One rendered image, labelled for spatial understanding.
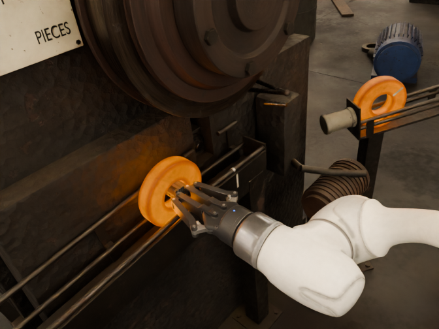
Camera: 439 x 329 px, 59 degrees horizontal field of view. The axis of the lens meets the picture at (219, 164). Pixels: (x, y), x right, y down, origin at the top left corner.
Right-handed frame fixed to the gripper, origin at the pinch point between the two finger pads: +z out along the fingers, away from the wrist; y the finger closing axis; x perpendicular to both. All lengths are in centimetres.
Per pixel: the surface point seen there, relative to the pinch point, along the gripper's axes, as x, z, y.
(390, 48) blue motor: -49, 34, 213
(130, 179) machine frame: 1.4, 6.9, -4.8
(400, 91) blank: -2, -20, 69
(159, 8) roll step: 36.7, -5.0, 0.3
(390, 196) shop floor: -76, -15, 111
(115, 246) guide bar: -8.3, 3.1, -14.3
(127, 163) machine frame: 5.6, 7.1, -4.6
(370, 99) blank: -3, -15, 62
